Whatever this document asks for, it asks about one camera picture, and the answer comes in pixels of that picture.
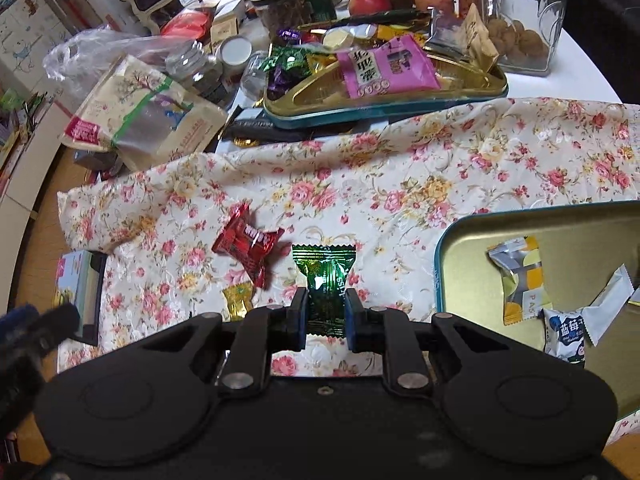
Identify black pen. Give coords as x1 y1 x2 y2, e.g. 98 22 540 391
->
297 7 431 28

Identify blue white wrapped candy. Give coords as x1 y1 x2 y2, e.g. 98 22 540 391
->
542 307 587 363

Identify small jar silver lid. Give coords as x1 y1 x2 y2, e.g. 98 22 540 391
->
215 37 253 83

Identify green candy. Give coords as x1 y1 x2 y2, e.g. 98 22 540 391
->
291 242 357 336

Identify jar with wooden lid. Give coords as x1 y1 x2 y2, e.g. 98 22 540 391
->
250 0 308 43

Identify pile of walnuts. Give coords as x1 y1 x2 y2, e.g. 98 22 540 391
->
487 17 548 67

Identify black remote control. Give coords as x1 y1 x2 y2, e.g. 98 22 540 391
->
222 107 321 143

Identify red wrapped candy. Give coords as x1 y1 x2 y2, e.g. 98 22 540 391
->
211 201 285 289

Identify small colourful box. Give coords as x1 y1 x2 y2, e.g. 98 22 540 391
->
54 250 108 347

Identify clear plastic bag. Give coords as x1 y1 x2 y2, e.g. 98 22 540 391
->
42 30 173 103

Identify yellow white wrapped candy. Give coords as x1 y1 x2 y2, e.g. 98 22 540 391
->
487 236 553 326

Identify large glass jar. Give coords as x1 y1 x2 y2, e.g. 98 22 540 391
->
470 0 569 77

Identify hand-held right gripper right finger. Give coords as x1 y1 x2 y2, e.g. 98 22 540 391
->
344 287 493 393

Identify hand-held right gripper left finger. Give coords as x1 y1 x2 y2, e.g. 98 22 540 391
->
142 287 310 393

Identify floral tablecloth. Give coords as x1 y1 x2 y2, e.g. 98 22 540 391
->
56 96 640 448

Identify glass jar dark contents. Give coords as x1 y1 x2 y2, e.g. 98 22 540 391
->
165 40 236 106

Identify pink snack packet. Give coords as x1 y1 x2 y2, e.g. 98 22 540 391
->
336 34 443 101

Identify small yellow wrapped candy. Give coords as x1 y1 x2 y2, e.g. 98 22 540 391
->
221 281 255 322

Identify tan snack packets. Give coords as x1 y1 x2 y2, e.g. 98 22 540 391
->
462 7 501 73

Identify silver dark snack packet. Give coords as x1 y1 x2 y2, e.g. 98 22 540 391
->
422 7 473 56

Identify small beige box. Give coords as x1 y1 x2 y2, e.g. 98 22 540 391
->
210 15 241 43

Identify white cartoon board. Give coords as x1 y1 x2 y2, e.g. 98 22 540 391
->
0 0 71 91

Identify orange snack bag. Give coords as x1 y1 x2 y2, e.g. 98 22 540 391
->
160 9 213 43

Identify beige tree-print snack bag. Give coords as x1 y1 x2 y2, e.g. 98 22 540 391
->
62 55 230 171

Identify pile of wrapped candies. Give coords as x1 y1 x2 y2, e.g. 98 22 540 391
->
265 27 341 101

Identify plain white wrapped candy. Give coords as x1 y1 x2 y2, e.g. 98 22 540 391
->
582 263 636 347

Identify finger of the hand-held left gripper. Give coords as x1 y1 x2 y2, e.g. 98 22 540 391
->
37 304 82 348

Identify red apple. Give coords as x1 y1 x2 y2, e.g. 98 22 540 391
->
348 0 388 17

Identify gold tin lid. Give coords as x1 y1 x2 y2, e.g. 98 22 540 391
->
434 201 640 418

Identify gold tin tray teal rim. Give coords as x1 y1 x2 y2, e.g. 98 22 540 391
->
262 35 508 130

